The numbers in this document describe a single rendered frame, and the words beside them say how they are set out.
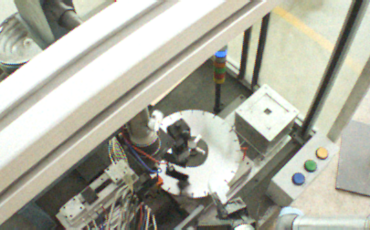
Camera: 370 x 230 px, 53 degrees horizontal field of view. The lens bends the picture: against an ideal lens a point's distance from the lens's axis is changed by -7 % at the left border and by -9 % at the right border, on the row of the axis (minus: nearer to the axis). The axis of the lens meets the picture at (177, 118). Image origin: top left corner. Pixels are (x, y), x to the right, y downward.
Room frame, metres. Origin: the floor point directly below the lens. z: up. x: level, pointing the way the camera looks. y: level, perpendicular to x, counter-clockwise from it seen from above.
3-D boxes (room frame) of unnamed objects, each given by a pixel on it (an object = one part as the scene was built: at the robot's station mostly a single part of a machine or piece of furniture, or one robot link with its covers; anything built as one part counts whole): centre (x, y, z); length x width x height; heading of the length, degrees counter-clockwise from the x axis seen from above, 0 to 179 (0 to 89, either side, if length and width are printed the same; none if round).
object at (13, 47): (1.08, 0.58, 0.93); 0.31 x 0.31 x 0.36
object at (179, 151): (0.52, 0.00, 1.17); 0.06 x 0.05 x 0.20; 119
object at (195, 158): (0.59, -0.04, 0.96); 0.11 x 0.11 x 0.03
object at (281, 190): (0.52, -0.45, 0.82); 0.28 x 0.11 x 0.15; 128
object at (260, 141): (0.75, -0.34, 0.82); 0.18 x 0.18 x 0.15; 38
